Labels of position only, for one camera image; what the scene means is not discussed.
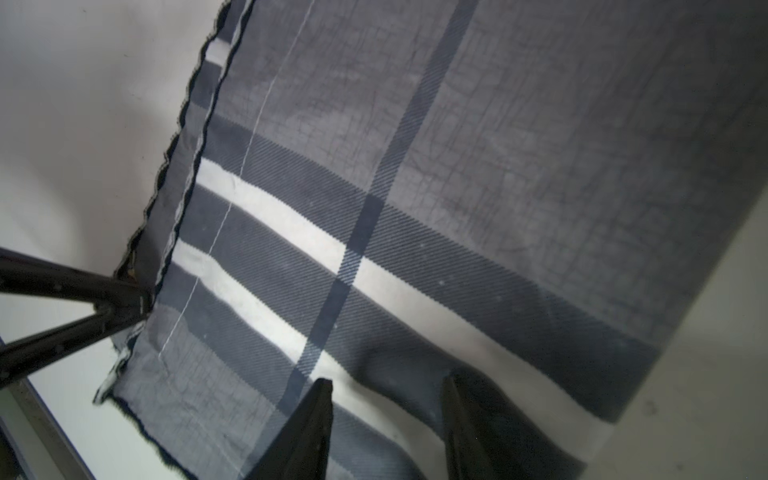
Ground aluminium rail base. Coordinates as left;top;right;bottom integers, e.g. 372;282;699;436
1;379;94;479

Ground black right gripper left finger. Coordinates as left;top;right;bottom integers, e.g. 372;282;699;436
245;378;333;480

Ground grey plaid pillowcase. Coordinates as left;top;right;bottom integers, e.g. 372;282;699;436
96;1;767;479

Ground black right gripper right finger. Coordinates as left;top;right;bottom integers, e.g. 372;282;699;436
441;374;516;479

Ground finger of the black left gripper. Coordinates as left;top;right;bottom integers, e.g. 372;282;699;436
1;248;151;312
1;306;147;389

